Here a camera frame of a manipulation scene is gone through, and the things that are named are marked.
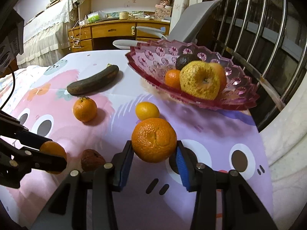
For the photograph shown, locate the large wrinkled orange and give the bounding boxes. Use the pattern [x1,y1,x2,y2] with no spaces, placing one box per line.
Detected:
[131,118,177,163]

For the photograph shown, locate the mandarin with stem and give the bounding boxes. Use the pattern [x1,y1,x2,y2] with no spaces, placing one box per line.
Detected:
[72,97,97,122]

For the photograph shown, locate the small yellow orange back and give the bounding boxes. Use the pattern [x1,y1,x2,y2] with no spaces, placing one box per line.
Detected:
[135,101,160,121]

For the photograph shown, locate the blackened banana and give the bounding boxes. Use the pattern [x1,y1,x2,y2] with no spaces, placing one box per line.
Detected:
[67,64,119,96]

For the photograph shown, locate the yellow pear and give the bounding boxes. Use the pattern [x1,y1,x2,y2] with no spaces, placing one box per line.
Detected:
[180,61,220,100]

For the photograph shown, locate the red apple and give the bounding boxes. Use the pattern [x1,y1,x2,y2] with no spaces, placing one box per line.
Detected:
[209,62,227,93]

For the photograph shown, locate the dark avocado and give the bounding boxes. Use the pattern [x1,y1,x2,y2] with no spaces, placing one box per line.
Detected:
[175,53,200,70]

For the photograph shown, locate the red lychee centre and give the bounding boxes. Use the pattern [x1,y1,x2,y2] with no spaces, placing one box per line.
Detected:
[81,149,106,172]

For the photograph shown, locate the lace covered piano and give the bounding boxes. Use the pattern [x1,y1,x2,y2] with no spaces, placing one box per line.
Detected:
[16,0,78,69]

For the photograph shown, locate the pastel patterned blanket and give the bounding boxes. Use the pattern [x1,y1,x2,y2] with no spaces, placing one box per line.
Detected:
[1,65,48,99]

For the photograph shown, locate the cartoon printed tablecloth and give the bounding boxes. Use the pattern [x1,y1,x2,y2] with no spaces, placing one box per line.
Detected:
[0,49,274,230]

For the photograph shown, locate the wooden desk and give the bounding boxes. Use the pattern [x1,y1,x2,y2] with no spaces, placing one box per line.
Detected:
[68,19,170,53]

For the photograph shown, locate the white floral curtain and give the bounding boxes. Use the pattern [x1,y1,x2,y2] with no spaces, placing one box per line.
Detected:
[258,93,307,230]

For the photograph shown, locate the pink glass fruit bowl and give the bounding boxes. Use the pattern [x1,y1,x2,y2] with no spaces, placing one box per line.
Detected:
[126,40,258,111]

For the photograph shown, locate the grey office chair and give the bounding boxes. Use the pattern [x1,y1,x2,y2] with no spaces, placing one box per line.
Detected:
[112,0,225,51]

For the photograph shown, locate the metal window bars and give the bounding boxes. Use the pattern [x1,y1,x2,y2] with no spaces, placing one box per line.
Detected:
[197,0,306,130]

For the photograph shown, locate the black cable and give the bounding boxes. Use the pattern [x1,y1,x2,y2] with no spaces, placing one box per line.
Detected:
[0,65,16,111]

